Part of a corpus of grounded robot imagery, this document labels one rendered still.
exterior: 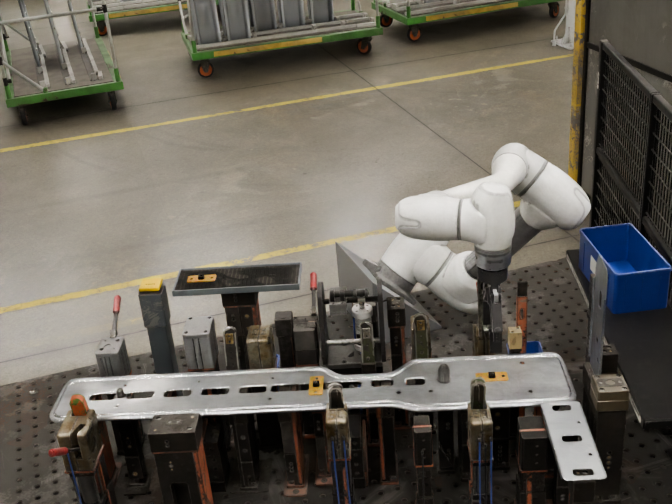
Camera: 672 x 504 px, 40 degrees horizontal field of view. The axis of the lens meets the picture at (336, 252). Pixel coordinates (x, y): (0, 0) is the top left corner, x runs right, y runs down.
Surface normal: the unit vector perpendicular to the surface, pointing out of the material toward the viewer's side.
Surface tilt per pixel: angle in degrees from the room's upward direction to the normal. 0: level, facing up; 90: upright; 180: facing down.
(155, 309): 90
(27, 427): 0
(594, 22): 90
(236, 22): 86
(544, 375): 0
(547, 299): 0
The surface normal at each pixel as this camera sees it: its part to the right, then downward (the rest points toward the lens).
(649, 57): -0.95, 0.24
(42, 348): -0.07, -0.89
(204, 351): -0.02, 0.45
